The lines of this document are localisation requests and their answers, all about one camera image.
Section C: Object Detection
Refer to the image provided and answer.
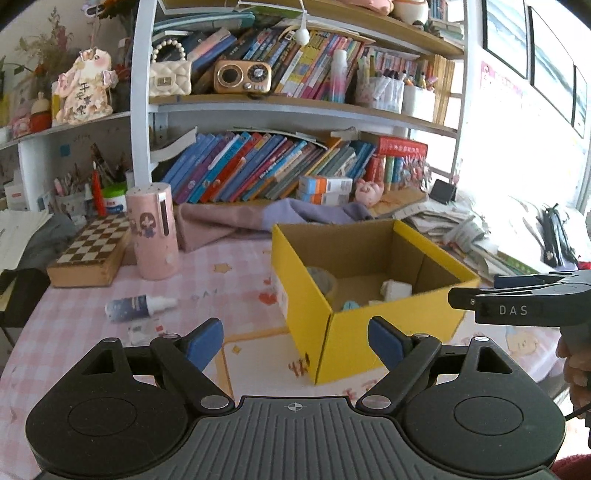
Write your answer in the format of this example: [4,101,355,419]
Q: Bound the yellow packing tape roll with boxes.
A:
[307,266,338,307]

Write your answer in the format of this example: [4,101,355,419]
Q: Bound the red dictionary book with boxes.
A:
[359,132,428,159]

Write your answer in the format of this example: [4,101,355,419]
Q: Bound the yellow cardboard box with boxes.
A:
[271,220,480,384]

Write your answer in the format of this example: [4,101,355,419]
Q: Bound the pink folded cloth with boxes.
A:
[174,199,374,253]

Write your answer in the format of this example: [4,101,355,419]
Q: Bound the dark blue spray bottle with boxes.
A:
[105,295,178,323]

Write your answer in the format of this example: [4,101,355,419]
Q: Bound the pink pig toy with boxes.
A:
[355,179,384,208]

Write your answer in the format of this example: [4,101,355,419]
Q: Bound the person's right hand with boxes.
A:
[556,338,591,411]

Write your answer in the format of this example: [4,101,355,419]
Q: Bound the light blue heart clip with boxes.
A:
[342,300,360,311]

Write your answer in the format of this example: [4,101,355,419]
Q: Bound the pink checkered tablecloth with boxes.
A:
[0,237,569,480]

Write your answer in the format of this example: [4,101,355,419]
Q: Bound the pile of papers and booklets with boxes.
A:
[370,188,550,282]

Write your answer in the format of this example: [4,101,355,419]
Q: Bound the white pen holder cup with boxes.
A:
[355,74,405,114]

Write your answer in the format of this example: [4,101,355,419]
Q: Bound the pink cylindrical humidifier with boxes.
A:
[126,182,179,281]

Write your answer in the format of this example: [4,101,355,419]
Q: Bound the wooden retro radio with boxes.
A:
[213,60,273,95]

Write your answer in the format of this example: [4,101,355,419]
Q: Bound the wooden chess board box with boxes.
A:
[47,214,131,288]

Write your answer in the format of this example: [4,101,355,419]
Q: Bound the pink cat figurine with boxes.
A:
[56,48,118,125]

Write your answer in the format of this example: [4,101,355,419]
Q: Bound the white foam block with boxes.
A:
[381,280,413,302]

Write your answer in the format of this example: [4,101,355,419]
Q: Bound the row of leaning books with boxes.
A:
[155,130,377,205]

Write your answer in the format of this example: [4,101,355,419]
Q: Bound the white metal shelf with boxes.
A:
[1,1,461,211]

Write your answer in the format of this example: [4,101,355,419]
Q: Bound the orange white medicine boxes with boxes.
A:
[297,176,353,206]

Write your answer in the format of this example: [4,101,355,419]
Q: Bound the white canvas bag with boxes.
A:
[0,210,52,271]

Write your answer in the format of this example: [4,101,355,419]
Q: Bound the cream quilted handbag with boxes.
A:
[148,39,192,98]

